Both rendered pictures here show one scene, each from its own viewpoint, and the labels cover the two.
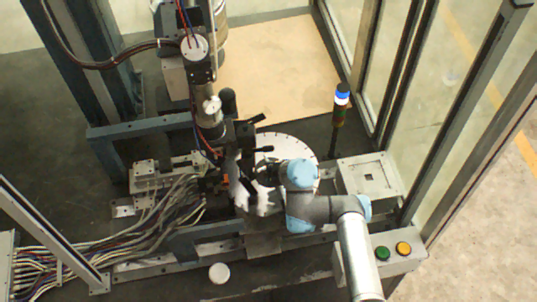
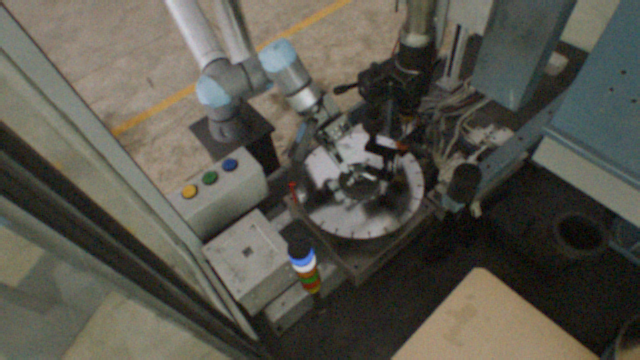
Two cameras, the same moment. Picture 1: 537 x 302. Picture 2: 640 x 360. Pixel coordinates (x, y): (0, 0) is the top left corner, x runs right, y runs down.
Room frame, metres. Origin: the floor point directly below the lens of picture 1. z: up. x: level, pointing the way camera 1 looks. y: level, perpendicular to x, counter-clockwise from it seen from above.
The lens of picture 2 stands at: (1.28, -0.31, 1.79)
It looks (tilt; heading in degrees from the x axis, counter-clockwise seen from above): 55 degrees down; 159
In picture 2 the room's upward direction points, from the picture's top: 11 degrees counter-clockwise
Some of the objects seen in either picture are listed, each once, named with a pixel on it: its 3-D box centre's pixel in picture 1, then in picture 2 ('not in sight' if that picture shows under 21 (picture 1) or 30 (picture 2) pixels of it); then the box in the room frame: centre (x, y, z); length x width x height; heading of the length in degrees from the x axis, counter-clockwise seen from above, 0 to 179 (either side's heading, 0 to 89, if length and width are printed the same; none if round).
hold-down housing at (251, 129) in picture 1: (247, 145); (373, 100); (0.76, 0.05, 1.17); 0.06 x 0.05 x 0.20; 90
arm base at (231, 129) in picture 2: not in sight; (226, 117); (0.20, -0.21, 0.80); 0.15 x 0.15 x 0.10
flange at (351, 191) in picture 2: (270, 170); (359, 178); (0.80, -0.01, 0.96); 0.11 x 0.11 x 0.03
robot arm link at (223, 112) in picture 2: not in sight; (218, 93); (0.20, -0.20, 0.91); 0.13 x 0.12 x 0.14; 89
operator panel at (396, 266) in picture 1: (376, 257); (220, 195); (0.53, -0.35, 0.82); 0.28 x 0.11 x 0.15; 99
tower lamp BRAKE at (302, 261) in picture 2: (342, 91); (300, 251); (0.98, -0.26, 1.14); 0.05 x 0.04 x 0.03; 9
